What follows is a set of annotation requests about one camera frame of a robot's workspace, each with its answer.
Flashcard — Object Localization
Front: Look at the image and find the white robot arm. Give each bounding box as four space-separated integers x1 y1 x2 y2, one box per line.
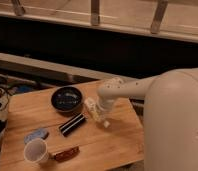
97 68 198 171

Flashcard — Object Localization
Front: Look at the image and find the black ceramic bowl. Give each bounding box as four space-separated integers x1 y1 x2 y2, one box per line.
51 86 83 113

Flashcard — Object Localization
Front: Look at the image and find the black rectangular box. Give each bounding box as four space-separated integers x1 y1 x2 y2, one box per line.
59 114 86 136

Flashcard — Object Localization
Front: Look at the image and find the wooden table board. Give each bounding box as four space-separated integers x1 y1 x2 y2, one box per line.
0 89 143 171

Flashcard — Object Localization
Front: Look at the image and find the brown snack bar wrapper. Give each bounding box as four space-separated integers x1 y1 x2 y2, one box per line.
54 146 80 162

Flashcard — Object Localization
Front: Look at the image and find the blue sponge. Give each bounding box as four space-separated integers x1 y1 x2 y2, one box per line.
24 128 49 144

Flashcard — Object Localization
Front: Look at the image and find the white paper cup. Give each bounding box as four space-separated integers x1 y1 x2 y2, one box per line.
23 138 49 164

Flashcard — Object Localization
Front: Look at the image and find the middle metal railing post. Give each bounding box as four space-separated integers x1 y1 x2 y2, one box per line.
91 0 100 26

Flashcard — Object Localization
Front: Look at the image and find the metal railing post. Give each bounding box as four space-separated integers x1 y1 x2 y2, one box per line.
91 0 100 26
11 0 25 16
150 0 168 34

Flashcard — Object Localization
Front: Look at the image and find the right metal railing post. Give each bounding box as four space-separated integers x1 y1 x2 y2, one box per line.
150 0 168 34

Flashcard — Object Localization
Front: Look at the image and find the left metal railing post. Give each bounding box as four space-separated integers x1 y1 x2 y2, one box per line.
11 0 25 16

